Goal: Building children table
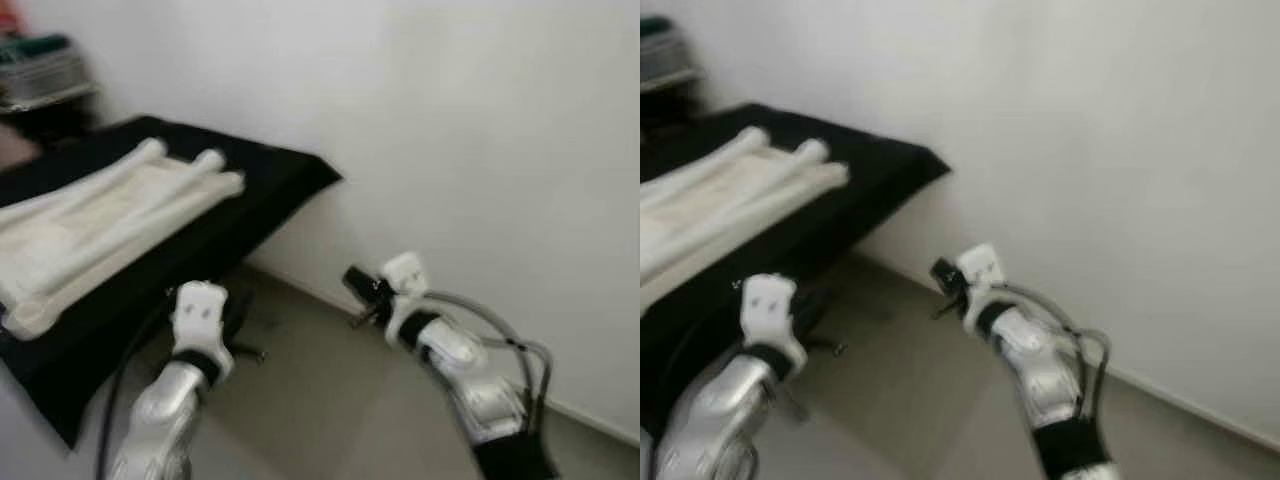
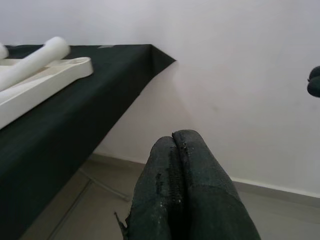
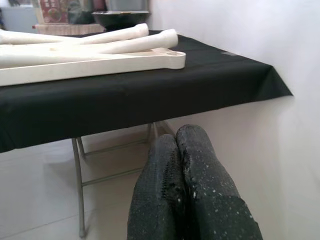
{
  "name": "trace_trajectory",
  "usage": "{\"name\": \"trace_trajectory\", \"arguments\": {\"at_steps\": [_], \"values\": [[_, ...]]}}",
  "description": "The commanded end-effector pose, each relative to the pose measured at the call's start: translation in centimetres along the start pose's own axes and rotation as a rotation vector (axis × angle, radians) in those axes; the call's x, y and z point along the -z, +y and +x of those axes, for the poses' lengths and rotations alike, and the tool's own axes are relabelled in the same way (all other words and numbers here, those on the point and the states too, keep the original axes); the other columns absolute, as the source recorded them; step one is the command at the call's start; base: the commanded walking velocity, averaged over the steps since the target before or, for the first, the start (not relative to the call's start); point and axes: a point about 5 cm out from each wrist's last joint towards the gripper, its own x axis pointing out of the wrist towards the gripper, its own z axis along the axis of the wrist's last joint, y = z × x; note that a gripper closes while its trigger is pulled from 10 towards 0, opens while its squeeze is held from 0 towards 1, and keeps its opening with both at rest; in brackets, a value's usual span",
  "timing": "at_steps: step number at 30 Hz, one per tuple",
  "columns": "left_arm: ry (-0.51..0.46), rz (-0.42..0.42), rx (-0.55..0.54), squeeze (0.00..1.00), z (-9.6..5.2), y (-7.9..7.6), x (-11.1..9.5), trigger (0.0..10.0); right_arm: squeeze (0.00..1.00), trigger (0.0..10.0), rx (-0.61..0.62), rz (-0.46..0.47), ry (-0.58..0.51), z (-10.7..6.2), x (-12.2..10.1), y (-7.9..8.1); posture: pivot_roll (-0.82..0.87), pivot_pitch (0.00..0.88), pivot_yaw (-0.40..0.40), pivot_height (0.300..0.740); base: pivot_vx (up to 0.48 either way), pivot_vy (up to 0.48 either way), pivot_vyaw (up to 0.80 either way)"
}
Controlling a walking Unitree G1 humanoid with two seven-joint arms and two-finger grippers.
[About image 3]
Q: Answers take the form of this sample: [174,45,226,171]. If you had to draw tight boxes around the dark crumpled bag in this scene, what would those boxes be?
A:
[67,0,95,25]

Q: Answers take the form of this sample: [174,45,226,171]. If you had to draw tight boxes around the beige cloth covered side table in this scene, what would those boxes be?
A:
[36,23,107,36]

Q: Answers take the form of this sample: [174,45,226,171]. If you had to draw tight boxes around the white plastic children table top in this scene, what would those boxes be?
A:
[0,48,187,87]

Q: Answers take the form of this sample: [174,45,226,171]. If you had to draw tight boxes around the white plastic table leg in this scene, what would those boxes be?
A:
[56,23,150,47]
[0,28,76,47]
[0,28,179,68]

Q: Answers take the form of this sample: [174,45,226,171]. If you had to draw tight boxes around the white chest freezer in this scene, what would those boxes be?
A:
[0,6,38,33]

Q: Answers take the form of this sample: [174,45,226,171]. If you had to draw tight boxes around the black bowl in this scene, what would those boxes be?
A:
[91,10,152,32]

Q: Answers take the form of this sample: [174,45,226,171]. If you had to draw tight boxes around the black tablecloth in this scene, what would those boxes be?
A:
[0,29,294,154]

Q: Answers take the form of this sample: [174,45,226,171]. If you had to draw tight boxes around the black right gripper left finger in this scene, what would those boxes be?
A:
[126,134,187,240]

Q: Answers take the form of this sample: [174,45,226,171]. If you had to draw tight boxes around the grey metal folding table frame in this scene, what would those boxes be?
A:
[71,119,176,238]

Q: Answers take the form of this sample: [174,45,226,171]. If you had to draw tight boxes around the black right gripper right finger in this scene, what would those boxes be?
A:
[175,124,264,240]

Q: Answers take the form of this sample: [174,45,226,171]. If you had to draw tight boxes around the red printed box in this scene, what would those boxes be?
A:
[38,0,70,25]

